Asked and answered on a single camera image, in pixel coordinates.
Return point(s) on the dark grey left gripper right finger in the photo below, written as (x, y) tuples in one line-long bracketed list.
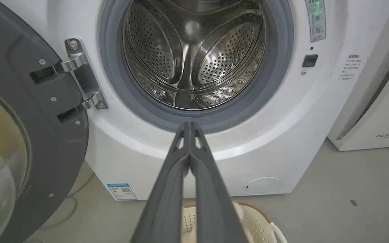
[(211, 192)]

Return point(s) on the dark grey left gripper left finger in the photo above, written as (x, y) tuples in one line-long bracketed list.
[(167, 189)]

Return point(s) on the stainless steel washing machine drum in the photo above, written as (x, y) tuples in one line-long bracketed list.
[(194, 54)]

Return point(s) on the metal washing machine door hinge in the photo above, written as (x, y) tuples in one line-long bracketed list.
[(83, 74)]

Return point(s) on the grey washing machine door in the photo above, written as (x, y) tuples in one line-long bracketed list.
[(29, 128)]

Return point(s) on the blue energy label sticker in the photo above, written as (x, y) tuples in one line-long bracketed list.
[(122, 191)]

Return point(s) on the cream perforated laundry basket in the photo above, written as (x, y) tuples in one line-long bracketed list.
[(258, 222)]

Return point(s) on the white front-load washing machine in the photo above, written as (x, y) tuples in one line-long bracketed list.
[(282, 128)]

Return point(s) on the grey rubber door gasket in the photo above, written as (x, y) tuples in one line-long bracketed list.
[(275, 67)]

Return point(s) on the white Feelbird appliance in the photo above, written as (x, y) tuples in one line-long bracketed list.
[(380, 101)]

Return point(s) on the grey instruction sticker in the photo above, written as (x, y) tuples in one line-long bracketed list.
[(315, 18)]

